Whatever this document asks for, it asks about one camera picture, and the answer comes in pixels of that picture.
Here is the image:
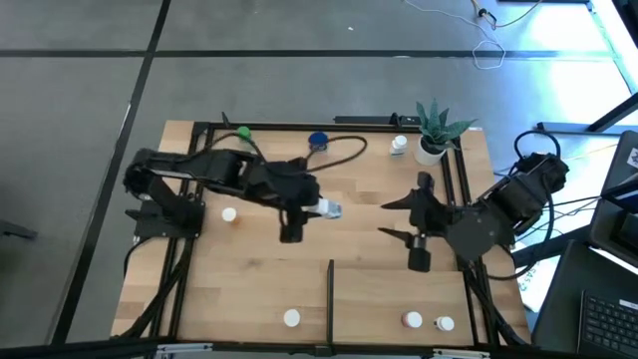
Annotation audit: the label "white bottle blue label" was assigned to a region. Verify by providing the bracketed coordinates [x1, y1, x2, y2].
[389, 134, 409, 158]

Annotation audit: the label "black desk leg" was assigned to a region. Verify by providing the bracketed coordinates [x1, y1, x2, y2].
[535, 92, 638, 135]

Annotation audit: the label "black orange floor cable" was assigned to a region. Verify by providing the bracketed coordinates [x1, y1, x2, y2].
[471, 0, 544, 29]

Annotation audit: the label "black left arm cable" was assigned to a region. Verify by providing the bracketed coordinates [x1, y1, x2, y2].
[303, 134, 369, 175]

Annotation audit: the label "silver aluminium bracket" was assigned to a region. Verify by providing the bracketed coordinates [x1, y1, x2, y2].
[423, 347, 492, 359]
[155, 342, 214, 359]

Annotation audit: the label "green plant in white pot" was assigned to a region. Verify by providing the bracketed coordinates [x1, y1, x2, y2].
[413, 98, 479, 168]

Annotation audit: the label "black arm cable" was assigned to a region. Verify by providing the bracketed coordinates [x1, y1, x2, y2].
[303, 134, 369, 175]
[490, 128, 563, 281]

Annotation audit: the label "black floor object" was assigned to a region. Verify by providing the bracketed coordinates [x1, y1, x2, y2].
[0, 217, 39, 241]

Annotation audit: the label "black bar behind table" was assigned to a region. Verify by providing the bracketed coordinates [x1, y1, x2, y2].
[332, 114, 421, 126]

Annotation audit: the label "blue-capped Tums bottle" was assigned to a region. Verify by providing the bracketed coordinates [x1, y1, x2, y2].
[307, 131, 330, 153]

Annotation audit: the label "dark grey desk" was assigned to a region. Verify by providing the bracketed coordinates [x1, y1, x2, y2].
[530, 238, 638, 359]

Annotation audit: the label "white floor cable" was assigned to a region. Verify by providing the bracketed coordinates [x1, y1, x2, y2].
[401, 0, 507, 72]

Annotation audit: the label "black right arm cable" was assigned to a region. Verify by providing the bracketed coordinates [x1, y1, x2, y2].
[490, 128, 563, 281]

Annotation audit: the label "beige power cable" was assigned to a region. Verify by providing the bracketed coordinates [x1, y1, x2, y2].
[565, 143, 619, 162]

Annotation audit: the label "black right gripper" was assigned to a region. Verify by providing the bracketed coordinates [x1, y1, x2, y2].
[377, 171, 453, 274]

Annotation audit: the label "black table frame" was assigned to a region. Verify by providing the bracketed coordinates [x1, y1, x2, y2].
[112, 118, 532, 350]

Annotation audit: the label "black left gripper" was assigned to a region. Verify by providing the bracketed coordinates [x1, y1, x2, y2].
[246, 157, 323, 244]

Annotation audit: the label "black laptop keyboard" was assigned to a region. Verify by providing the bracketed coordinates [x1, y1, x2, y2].
[577, 290, 638, 359]

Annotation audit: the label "black floor cables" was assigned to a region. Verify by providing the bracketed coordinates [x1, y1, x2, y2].
[565, 193, 604, 235]

